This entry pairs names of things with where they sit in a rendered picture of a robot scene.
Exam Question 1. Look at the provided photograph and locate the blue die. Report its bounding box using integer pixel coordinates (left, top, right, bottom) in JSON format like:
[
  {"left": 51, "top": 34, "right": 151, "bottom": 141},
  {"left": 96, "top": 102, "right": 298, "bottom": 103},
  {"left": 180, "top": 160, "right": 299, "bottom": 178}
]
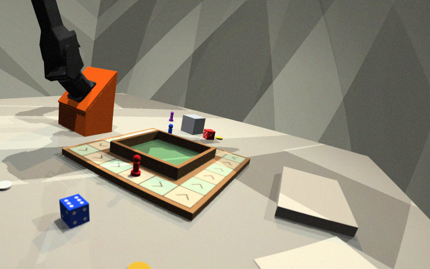
[{"left": 59, "top": 194, "right": 90, "bottom": 229}]

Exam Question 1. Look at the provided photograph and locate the white flat disc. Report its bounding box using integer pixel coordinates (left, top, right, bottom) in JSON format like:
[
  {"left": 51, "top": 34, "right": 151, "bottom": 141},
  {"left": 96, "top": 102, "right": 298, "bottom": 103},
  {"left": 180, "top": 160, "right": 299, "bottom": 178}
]
[{"left": 0, "top": 180, "right": 13, "bottom": 191}]

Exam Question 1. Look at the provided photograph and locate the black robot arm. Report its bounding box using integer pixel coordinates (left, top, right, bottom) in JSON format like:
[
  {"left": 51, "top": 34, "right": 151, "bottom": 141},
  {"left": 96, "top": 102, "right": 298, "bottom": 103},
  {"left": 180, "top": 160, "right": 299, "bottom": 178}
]
[{"left": 31, "top": 0, "right": 96, "bottom": 103}]

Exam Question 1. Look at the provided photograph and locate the red pawn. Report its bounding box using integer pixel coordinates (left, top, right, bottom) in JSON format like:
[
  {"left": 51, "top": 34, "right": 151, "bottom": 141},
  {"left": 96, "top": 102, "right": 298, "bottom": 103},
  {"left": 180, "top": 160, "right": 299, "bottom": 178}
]
[{"left": 131, "top": 155, "right": 141, "bottom": 177}]

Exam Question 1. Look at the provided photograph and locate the red die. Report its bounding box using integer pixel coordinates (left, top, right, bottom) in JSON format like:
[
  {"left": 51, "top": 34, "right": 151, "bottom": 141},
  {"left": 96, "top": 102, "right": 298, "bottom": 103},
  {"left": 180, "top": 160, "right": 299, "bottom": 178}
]
[{"left": 203, "top": 129, "right": 215, "bottom": 140}]

